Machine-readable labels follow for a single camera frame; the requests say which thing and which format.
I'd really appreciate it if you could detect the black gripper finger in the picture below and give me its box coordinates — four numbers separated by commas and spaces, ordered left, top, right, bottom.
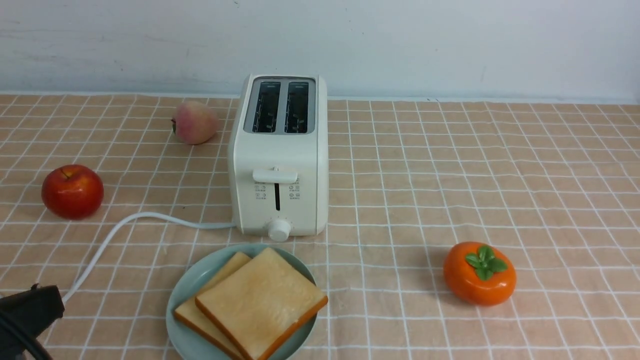
0, 284, 66, 341

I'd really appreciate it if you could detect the toast slice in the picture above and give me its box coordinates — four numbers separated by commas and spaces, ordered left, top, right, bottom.
199, 247, 329, 360
166, 250, 251, 360

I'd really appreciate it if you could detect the red apple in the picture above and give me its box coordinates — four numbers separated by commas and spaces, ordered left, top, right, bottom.
40, 164, 105, 221

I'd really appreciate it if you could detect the light green plate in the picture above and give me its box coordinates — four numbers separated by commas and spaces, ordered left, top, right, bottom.
166, 243, 329, 360

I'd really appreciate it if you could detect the pink peach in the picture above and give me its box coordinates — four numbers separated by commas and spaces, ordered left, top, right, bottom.
171, 101, 221, 145

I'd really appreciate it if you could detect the white toaster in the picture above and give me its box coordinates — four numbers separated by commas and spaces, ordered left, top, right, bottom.
227, 74, 329, 242

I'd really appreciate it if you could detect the orange persimmon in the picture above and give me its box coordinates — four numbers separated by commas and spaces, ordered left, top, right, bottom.
442, 241, 518, 306

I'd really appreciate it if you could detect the beige checkered tablecloth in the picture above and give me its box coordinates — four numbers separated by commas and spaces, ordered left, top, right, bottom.
0, 95, 640, 360

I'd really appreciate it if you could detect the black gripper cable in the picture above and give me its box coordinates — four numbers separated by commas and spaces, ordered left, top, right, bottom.
0, 310, 53, 360

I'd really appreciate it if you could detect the white power cable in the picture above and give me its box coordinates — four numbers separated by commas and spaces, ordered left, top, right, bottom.
61, 212, 236, 304

